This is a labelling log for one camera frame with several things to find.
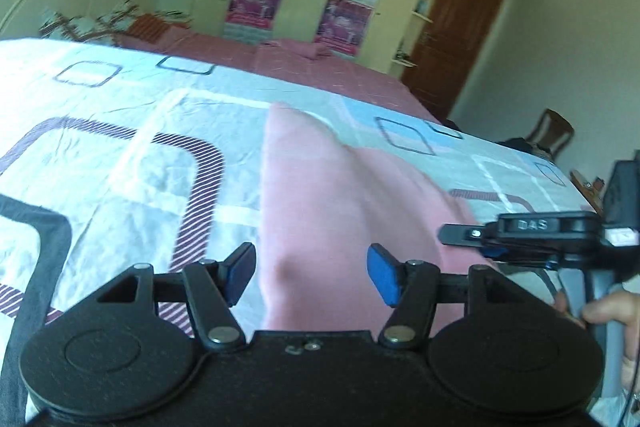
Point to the brown wooden door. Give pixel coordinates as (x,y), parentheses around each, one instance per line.
(455,37)

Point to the person's right hand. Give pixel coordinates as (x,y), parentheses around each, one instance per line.
(610,307)

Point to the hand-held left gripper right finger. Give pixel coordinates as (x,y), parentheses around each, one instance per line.
(382,274)

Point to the dark cloth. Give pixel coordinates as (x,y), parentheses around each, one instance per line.
(515,142)

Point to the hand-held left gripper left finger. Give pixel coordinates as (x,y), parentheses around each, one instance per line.
(240,272)

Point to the cream corner shelves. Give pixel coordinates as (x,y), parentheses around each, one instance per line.
(425,7)

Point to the pink t-shirt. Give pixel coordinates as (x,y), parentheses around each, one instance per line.
(325,207)

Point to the pink bed sheet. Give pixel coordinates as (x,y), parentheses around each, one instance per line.
(325,72)

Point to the patterned pillow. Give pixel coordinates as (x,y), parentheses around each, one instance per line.
(120,14)
(67,28)

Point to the brown wooden furniture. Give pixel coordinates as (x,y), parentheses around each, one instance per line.
(587,192)

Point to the wooden chair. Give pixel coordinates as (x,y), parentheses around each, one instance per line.
(555,127)

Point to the patterned light blue quilt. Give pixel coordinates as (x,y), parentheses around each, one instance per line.
(100,157)

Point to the orange-brown cushion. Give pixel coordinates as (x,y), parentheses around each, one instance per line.
(157,27)

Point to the pink wall poster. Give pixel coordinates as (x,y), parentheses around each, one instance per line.
(344,24)
(255,4)

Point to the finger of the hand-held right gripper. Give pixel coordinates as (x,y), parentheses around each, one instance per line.
(462,234)

